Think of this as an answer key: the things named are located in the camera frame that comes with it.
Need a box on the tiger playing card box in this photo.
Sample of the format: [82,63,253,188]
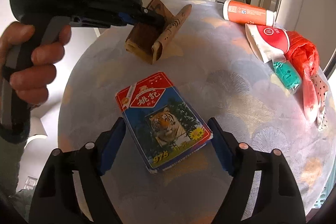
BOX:
[116,72,213,174]

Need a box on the brown paper bag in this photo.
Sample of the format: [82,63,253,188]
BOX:
[125,0,192,65]

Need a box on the red and white paper cup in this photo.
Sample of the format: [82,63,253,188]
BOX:
[245,24,290,63]

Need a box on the red plastic bag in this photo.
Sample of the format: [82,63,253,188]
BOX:
[285,31,319,78]

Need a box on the orange soy milk paper cup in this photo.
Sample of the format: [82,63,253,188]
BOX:
[223,0,276,27]

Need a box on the grey sleeve forearm left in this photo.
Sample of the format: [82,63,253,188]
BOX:
[1,128,35,223]

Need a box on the person's left hand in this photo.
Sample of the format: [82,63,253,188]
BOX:
[0,21,72,105]

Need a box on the green plastic wrapper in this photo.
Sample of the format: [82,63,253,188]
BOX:
[272,60,302,94]

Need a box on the teal plastic laundry basket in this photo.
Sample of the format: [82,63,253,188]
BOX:
[313,164,335,209]

